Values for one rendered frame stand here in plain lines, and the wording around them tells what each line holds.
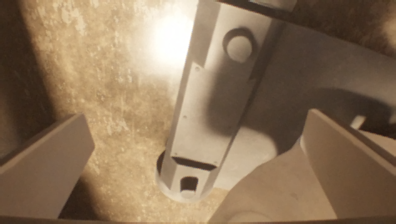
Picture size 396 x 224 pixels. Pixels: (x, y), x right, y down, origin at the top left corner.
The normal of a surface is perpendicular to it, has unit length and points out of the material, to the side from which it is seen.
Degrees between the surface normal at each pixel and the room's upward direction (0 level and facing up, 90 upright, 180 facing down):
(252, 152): 0
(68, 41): 0
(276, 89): 0
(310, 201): 90
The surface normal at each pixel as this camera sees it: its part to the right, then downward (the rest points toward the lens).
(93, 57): -0.06, 0.53
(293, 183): 0.24, -0.82
